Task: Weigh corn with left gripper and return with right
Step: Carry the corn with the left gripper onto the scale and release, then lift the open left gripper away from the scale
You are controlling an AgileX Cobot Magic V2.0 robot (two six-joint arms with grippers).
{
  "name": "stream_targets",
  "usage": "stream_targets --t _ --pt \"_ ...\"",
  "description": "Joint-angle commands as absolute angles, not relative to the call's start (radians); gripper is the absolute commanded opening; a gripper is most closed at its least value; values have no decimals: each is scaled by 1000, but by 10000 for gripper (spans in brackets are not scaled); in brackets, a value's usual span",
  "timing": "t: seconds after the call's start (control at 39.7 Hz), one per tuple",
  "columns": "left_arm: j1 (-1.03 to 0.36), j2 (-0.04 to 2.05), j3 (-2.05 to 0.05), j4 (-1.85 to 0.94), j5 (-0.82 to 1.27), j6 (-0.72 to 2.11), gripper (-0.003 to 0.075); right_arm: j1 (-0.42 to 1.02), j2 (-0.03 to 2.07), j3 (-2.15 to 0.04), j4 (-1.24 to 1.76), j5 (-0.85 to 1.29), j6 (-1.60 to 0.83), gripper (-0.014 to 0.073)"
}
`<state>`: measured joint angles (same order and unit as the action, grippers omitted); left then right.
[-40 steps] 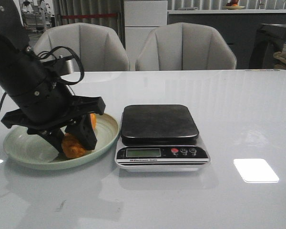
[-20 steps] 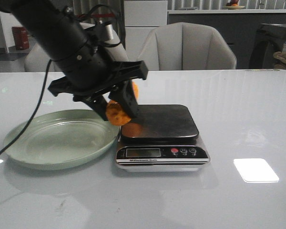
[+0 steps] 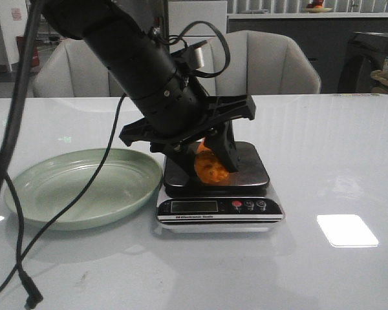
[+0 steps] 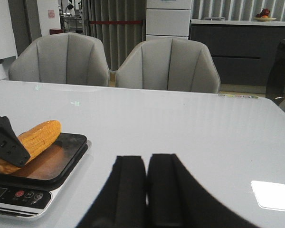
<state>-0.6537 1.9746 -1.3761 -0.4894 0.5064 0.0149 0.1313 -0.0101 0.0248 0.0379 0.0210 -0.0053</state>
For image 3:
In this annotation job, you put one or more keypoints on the white drawer cabinet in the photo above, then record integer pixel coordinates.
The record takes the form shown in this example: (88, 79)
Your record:
(182, 13)

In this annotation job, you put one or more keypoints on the light green plate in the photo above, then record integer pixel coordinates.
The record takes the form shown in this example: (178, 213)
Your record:
(103, 185)

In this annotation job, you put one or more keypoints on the grey upholstered chair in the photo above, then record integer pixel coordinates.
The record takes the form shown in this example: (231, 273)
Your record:
(73, 70)
(263, 63)

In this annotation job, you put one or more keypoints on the right grey upholstered chair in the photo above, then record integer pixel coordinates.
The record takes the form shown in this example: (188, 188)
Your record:
(263, 63)

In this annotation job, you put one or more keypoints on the dark grey counter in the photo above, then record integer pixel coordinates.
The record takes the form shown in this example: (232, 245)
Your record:
(322, 37)

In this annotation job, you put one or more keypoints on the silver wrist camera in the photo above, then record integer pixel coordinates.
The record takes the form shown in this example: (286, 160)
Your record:
(190, 57)

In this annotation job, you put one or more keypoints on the fruit bowl on counter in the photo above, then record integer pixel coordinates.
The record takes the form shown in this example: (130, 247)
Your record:
(316, 6)

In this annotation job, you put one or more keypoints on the red trash bin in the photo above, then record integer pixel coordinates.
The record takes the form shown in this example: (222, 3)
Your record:
(20, 42)

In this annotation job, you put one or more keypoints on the dark appliance at right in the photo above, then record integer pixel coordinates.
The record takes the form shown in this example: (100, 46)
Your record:
(365, 53)

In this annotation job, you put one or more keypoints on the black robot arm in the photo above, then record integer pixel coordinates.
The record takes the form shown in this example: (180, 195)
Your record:
(165, 88)

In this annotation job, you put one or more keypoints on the black silver kitchen scale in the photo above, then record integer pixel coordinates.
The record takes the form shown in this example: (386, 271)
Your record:
(245, 202)

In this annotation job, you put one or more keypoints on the left grey upholstered chair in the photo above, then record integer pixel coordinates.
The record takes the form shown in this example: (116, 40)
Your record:
(73, 70)

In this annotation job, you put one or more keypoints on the orange corn cob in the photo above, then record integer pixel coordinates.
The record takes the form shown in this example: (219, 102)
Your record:
(207, 166)

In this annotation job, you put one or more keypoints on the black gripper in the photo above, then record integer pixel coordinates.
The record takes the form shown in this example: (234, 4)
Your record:
(214, 125)

